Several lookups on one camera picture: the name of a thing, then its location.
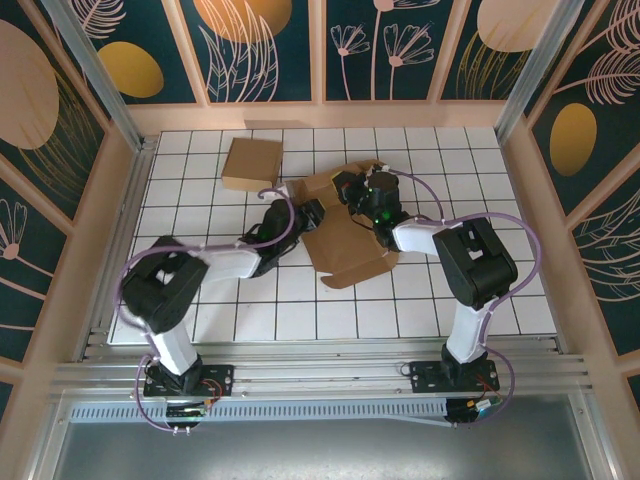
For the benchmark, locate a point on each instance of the small circuit board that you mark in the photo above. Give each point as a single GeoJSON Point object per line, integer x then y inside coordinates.
{"type": "Point", "coordinates": [187, 412]}
{"type": "Point", "coordinates": [480, 407]}

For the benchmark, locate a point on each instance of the grey metal sheet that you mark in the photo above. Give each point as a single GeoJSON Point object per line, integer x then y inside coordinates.
{"type": "Point", "coordinates": [320, 450]}

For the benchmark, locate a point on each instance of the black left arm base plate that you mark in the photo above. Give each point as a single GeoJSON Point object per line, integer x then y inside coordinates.
{"type": "Point", "coordinates": [222, 375]}

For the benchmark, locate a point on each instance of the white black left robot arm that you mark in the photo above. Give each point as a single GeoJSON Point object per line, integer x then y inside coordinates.
{"type": "Point", "coordinates": [230, 260]}

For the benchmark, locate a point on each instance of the aluminium corner post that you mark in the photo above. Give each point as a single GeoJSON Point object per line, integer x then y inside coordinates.
{"type": "Point", "coordinates": [107, 95]}
{"type": "Point", "coordinates": [533, 75]}

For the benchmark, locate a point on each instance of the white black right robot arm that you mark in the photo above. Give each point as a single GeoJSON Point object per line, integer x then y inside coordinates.
{"type": "Point", "coordinates": [420, 237]}

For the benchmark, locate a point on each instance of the brown cardboard box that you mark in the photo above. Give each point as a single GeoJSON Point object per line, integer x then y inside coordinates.
{"type": "Point", "coordinates": [252, 162]}
{"type": "Point", "coordinates": [345, 250]}

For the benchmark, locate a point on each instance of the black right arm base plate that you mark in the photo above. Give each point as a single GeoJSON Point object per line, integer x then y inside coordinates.
{"type": "Point", "coordinates": [425, 372]}

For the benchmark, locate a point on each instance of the aluminium side rail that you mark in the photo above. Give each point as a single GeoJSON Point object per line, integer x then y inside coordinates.
{"type": "Point", "coordinates": [137, 185]}

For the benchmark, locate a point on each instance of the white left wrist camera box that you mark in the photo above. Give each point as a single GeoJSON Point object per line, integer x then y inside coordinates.
{"type": "Point", "coordinates": [290, 190]}

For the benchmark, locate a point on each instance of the aluminium base frame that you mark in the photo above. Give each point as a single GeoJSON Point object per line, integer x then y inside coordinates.
{"type": "Point", "coordinates": [320, 375]}

